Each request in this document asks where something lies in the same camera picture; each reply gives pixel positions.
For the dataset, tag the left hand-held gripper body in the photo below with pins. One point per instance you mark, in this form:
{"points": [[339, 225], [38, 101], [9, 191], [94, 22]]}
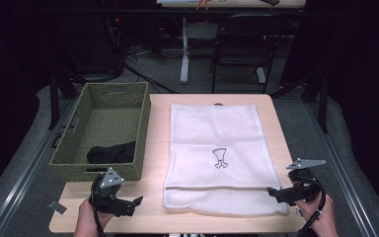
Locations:
{"points": [[107, 197]]}

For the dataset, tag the short white desk foot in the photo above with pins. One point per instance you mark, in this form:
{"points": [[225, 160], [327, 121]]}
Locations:
{"points": [[261, 75]]}

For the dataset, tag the person's right hand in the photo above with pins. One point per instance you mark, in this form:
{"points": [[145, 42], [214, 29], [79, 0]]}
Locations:
{"points": [[324, 220]]}

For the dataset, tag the aluminium floor rail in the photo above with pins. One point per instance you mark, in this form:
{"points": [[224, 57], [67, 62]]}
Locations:
{"points": [[23, 171], [342, 171]]}

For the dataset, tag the person's left hand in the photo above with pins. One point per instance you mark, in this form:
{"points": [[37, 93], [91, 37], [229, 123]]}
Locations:
{"points": [[87, 222]]}

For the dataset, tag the background desk top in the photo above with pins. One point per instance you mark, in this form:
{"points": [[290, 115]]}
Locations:
{"points": [[230, 4]]}

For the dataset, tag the white desk leg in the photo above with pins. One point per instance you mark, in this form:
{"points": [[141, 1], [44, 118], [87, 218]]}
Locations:
{"points": [[185, 52]]}

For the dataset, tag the black folding chair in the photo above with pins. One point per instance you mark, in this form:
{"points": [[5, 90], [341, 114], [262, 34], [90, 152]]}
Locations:
{"points": [[243, 42]]}

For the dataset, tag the black cloth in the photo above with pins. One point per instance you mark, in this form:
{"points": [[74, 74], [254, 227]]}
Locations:
{"points": [[113, 154]]}

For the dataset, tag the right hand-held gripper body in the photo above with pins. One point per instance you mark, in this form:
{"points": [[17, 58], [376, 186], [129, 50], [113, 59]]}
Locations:
{"points": [[304, 189]]}

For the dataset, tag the white mesh laundry bag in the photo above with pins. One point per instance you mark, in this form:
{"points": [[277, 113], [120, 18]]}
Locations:
{"points": [[217, 131]]}

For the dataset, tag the grey tape piece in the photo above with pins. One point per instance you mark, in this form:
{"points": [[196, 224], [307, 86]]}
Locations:
{"points": [[56, 207], [299, 212]]}

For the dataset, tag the black stand leg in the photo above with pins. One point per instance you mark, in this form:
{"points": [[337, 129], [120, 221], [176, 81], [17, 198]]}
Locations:
{"points": [[54, 98], [323, 102]]}

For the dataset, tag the green woven basket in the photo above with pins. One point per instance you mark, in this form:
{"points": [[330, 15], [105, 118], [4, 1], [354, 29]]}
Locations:
{"points": [[112, 125]]}

